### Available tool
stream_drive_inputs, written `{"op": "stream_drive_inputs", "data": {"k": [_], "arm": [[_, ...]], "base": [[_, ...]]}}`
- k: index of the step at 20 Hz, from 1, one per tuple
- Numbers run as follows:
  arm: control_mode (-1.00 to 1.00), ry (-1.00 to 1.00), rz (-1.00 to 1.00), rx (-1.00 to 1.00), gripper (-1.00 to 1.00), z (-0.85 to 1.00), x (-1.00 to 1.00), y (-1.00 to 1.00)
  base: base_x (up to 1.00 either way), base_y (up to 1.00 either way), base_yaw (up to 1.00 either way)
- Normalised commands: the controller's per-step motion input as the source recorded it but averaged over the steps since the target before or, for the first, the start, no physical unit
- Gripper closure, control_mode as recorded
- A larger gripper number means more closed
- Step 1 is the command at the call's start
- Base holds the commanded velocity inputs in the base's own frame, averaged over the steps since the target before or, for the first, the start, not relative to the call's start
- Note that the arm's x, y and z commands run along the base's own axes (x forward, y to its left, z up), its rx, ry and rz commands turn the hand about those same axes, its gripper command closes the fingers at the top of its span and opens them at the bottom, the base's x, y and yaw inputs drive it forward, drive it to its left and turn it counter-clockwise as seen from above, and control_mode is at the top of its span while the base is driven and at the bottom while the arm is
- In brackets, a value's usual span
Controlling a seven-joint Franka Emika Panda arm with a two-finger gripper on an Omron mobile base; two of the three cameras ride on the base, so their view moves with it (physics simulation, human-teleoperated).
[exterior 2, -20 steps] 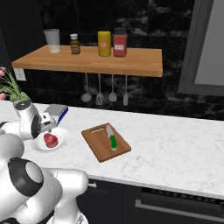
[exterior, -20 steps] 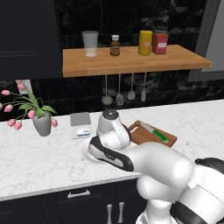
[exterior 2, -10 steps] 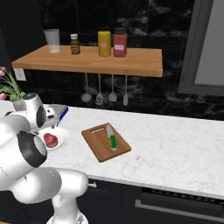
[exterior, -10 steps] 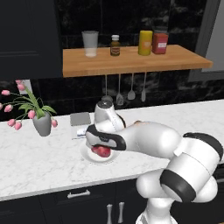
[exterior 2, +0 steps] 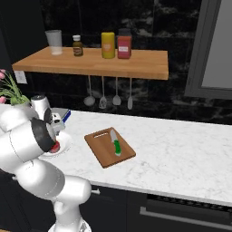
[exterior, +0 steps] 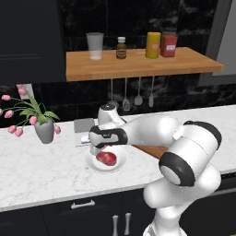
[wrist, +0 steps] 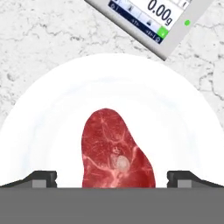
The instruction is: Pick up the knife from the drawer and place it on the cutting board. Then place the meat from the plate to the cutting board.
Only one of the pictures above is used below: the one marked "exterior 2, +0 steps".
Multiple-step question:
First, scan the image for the grey framed window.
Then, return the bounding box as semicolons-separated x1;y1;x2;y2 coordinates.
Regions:
183;0;232;101

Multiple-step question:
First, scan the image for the red canister dark lid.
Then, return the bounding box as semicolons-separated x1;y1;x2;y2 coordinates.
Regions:
116;28;133;60

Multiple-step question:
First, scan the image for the white wall socket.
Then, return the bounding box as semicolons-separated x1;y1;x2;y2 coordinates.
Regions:
14;70;28;85

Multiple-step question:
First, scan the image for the brown bottle white cap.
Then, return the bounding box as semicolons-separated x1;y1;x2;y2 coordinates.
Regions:
72;34;84;57

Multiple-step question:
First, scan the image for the green handled knife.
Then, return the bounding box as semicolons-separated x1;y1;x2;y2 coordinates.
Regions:
109;129;122;158

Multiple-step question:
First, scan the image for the wooden cutting board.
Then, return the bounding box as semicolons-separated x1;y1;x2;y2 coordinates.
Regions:
83;126;137;169

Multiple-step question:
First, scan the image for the wooden wall shelf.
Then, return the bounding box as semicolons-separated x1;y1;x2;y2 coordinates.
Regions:
12;45;169;81

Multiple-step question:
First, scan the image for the red meat piece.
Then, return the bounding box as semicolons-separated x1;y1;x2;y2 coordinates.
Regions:
49;141;62;154

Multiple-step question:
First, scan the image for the hanging narrow metal tool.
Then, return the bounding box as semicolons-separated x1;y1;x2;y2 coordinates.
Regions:
126;77;134;111

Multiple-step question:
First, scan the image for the yellow canister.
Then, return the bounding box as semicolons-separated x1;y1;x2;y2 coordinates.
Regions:
101;31;117;60

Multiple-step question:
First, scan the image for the hanging slotted metal spatula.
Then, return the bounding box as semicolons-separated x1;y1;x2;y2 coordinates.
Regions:
98;75;108;111

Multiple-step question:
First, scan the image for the grey flat block blue edge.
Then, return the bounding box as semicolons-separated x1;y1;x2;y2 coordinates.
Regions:
50;107;73;123

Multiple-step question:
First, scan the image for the pink flower plant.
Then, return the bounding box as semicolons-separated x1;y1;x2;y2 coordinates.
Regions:
0;68;32;107

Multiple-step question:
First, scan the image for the silver oven handle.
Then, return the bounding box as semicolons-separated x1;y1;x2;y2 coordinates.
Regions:
139;206;232;228

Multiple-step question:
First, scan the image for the white round plate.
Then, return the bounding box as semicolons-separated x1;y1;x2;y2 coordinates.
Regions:
38;130;73;160

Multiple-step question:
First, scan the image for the black oven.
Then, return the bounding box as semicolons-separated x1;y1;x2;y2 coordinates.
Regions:
126;190;232;232

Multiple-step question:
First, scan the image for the hanging metal ladle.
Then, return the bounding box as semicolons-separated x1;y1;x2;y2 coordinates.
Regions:
83;74;96;108

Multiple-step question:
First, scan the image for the clear glass jar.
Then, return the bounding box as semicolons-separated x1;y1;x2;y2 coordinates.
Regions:
44;29;63;56

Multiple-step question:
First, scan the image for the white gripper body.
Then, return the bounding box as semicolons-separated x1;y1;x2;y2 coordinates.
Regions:
54;121;67;136

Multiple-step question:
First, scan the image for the black drawer front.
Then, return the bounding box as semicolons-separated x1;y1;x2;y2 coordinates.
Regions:
79;183;129;232

